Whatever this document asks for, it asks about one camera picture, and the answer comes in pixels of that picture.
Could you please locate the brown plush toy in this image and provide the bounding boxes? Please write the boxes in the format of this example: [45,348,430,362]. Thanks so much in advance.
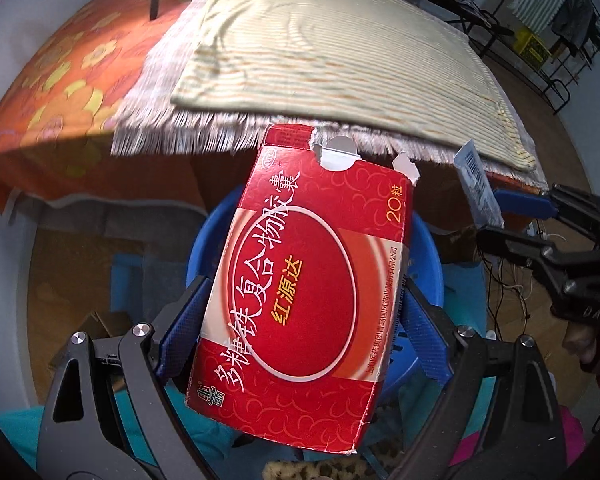
[562,322,600,366]

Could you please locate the leopard print fabric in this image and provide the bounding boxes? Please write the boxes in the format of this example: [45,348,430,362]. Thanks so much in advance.
[262,439,405,480]

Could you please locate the orange floral bed sheet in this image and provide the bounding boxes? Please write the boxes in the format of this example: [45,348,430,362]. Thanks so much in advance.
[0,0,547,226]

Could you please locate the striped beige towel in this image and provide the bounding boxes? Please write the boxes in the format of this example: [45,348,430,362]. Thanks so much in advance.
[171,0,536,171]

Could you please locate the floor cables and power strip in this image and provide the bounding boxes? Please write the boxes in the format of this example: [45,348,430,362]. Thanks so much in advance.
[479,228,566,340]

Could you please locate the small grey printed sachet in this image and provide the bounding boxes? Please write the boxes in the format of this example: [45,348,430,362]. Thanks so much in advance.
[453,140,504,228]

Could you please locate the blue plastic trash basket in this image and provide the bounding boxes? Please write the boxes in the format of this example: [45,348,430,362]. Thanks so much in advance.
[185,185,444,401]

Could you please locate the red cardboard medicine box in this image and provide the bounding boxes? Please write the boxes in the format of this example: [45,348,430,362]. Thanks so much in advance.
[186,124,419,455]

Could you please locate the yellow crate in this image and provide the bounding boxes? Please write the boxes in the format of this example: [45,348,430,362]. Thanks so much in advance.
[513,26,550,70]

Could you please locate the fringed pink woven blanket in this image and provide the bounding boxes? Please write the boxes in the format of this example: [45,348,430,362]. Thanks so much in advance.
[109,0,549,191]

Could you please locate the black metal clothes rack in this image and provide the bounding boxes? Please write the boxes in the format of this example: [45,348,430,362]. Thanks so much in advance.
[475,0,600,115]

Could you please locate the cardboard box on floor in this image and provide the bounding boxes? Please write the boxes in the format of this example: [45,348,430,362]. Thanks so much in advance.
[47,311,132,372]

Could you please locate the dark hanging jacket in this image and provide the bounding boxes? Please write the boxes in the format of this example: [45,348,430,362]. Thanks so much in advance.
[550,0,600,60]

